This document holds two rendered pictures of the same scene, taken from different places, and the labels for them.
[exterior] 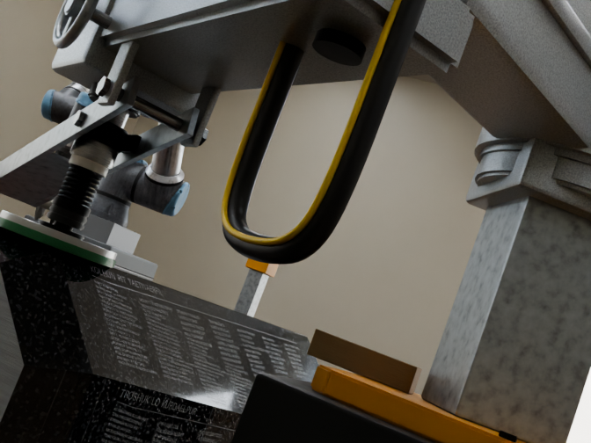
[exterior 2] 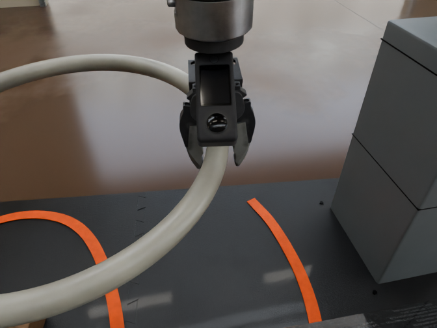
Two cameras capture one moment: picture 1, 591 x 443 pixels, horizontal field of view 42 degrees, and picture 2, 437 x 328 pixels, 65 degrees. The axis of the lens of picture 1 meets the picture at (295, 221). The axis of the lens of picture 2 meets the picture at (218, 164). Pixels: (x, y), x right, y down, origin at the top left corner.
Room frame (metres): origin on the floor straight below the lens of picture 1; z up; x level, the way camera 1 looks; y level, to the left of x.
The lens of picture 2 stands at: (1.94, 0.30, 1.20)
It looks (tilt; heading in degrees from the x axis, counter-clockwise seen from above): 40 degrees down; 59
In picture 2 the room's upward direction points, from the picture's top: straight up
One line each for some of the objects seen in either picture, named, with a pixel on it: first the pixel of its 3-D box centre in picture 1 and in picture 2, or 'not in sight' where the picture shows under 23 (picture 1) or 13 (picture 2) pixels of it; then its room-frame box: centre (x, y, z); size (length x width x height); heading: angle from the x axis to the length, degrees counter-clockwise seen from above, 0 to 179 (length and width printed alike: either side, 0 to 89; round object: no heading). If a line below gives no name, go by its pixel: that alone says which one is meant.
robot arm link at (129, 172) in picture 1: (124, 177); not in sight; (3.06, 0.70, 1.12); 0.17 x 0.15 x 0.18; 83
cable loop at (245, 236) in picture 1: (305, 127); not in sight; (0.85, 0.03, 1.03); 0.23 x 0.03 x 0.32; 33
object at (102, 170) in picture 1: (91, 161); not in sight; (1.40, 0.39, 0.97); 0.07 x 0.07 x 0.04
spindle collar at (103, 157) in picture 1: (124, 85); not in sight; (1.39, 0.38, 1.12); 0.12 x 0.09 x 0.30; 33
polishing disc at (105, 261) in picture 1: (58, 236); not in sight; (1.40, 0.39, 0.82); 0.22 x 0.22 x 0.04
